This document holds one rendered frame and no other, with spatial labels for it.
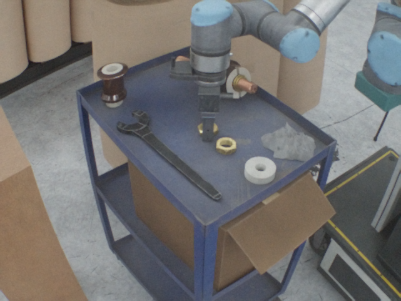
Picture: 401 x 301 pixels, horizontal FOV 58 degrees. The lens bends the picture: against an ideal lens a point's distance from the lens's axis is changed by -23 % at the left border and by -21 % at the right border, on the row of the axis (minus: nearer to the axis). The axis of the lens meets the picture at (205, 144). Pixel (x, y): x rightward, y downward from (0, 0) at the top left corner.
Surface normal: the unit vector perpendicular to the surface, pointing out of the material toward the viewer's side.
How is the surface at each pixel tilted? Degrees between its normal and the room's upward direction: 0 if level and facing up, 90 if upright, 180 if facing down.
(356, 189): 0
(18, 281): 90
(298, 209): 26
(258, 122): 0
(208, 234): 90
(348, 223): 0
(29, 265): 90
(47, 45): 90
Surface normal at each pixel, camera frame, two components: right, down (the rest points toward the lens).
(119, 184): 0.02, -0.77
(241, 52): 0.16, 0.63
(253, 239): 0.30, -0.47
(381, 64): -0.56, 0.55
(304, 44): 0.48, 0.61
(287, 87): -0.23, 0.62
